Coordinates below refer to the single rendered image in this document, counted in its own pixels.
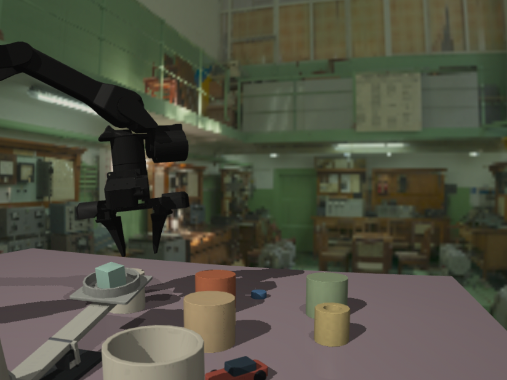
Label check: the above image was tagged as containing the green cylinder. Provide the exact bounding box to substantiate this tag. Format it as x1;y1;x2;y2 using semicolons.
306;272;348;319

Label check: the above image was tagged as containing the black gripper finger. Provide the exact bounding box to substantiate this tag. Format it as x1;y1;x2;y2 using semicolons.
151;211;173;253
95;216;126;257

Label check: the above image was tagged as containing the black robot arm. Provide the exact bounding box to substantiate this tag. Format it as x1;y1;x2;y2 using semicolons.
0;41;189;210

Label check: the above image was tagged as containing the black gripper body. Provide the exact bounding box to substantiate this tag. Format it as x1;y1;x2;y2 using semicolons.
76;163;190;220

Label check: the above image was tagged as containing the blue cylinder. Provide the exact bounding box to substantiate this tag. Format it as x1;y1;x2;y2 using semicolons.
251;290;267;299

